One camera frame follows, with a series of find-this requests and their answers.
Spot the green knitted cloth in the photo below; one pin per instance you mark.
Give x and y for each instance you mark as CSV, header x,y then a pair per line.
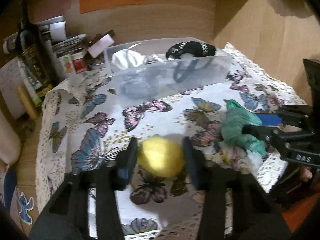
x,y
237,118

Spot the yellow soft ball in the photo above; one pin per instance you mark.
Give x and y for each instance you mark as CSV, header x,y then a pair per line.
x,y
161,157

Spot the stack of papers and magazines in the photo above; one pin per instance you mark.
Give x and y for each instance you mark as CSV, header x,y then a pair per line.
x,y
58,45

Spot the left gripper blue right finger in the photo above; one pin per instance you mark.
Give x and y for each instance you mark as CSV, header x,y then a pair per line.
x,y
195,164

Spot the dark wine bottle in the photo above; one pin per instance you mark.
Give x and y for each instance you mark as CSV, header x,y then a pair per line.
x,y
33,54

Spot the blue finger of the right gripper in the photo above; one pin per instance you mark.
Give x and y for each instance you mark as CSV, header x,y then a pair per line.
x,y
269,119
265,133

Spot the white handwritten note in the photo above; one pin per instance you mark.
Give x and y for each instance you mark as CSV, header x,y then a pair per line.
x,y
10,80

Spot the pink paper note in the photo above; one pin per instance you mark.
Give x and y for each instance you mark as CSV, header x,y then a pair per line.
x,y
46,9

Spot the cream cylinder candle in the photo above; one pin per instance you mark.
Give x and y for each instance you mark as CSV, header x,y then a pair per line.
x,y
10,143

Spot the red white small box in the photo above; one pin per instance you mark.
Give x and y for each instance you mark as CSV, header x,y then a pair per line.
x,y
79,63

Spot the butterfly print tablecloth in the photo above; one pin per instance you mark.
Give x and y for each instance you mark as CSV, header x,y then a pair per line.
x,y
83,125

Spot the black patterned sock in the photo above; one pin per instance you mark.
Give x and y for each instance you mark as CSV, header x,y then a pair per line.
x,y
186,50

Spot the clear plastic storage bin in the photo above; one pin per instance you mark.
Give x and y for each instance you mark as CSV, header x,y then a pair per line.
x,y
155,81

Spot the white folded card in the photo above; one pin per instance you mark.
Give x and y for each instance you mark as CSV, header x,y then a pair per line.
x,y
96,49

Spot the person's right hand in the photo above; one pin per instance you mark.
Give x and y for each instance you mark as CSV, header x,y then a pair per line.
x,y
305,173

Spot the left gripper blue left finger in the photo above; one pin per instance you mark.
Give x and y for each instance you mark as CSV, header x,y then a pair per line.
x,y
126,161

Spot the white drawstring pouch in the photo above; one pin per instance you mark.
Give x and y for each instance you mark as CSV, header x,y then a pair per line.
x,y
129,58

